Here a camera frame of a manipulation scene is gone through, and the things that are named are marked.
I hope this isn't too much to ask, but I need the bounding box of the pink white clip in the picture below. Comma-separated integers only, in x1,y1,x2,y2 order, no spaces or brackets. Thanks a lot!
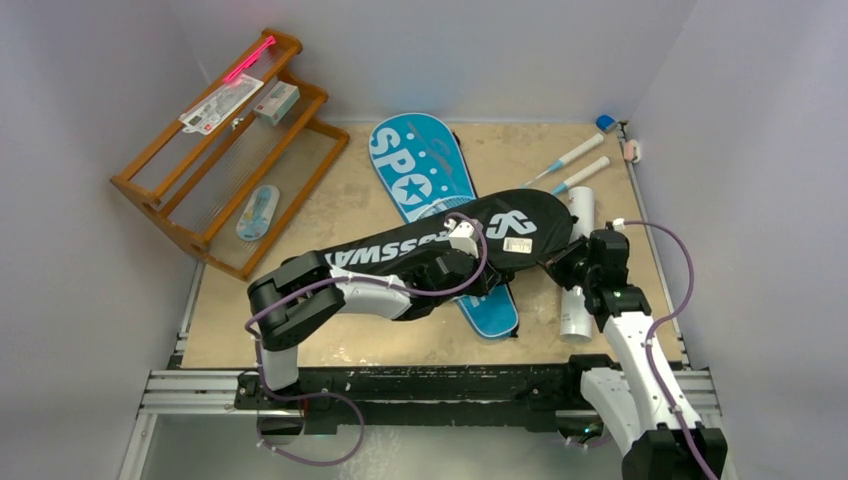
622,139,641,164

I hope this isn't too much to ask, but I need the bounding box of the wooden shelf rack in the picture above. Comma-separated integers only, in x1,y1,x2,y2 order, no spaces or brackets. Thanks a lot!
111,28,350,280

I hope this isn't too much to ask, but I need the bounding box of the black Crossway racket cover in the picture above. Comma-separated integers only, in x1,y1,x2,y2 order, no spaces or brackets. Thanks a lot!
320,189,574,321

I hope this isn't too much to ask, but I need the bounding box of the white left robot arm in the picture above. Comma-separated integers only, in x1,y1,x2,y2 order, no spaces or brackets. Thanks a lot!
246,247,503,409

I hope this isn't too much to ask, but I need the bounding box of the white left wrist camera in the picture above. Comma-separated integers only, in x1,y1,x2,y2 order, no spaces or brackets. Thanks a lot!
444,219,480,258

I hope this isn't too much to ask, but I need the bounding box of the clear stationery packet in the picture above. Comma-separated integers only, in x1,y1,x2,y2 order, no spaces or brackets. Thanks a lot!
179,74,264,135

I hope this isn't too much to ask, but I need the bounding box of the blue racket cover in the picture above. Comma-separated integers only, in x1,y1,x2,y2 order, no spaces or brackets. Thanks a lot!
369,113,519,340

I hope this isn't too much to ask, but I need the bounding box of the small white box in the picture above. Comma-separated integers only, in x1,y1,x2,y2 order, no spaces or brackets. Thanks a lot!
253,81,300,126

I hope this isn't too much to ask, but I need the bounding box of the white shuttlecock tube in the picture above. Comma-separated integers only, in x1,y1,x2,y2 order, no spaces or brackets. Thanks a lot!
560,186,595,344

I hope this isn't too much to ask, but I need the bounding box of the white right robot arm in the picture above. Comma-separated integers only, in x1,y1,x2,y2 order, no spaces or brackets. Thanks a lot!
541,224,728,479

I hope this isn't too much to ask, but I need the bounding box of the light blue badminton racket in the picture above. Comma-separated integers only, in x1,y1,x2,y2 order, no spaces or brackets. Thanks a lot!
551,156,611,195
521,133,605,188

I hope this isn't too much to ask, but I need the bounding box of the blue white plastic packet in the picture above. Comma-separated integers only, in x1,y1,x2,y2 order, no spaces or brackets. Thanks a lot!
236,185,280,241

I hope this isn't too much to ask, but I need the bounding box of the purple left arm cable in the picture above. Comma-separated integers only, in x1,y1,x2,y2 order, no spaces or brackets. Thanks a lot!
243,213,490,399

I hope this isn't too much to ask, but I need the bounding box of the small blue block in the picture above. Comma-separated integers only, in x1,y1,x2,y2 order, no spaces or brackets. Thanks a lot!
595,114,619,133

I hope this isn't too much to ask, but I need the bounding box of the black metal base frame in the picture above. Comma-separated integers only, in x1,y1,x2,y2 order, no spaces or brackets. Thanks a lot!
135,354,720,439

